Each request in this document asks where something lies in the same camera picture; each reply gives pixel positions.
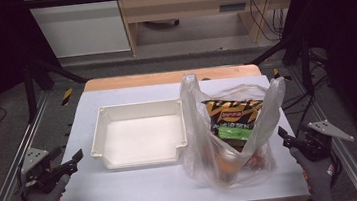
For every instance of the wooden desk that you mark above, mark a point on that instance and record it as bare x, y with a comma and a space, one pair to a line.
189, 2

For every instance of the white cabinet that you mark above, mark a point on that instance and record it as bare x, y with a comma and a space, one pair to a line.
81, 27

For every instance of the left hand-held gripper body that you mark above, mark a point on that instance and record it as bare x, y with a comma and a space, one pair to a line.
33, 159

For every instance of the green snack packet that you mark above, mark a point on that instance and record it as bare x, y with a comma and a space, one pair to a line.
235, 134

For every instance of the black yellow chips bag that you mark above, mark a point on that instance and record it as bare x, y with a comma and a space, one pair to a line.
234, 109

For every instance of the white table sheet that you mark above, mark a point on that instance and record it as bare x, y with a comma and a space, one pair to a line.
142, 191

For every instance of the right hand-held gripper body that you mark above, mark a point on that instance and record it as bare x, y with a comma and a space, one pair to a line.
318, 142

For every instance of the orange drink bottle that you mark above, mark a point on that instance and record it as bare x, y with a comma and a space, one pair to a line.
228, 164

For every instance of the black yellow tape strip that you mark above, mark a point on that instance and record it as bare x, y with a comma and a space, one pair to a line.
276, 71
67, 97

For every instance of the clear plastic bag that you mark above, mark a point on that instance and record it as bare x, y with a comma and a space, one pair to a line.
200, 138

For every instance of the person's right hand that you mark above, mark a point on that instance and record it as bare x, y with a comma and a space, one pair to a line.
319, 179

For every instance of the black metal stand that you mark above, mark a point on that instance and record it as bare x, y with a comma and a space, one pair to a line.
305, 63
30, 92

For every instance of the white plastic tray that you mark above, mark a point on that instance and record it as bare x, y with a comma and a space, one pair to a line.
144, 141

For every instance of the wooden table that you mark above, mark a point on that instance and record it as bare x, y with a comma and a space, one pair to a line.
150, 79

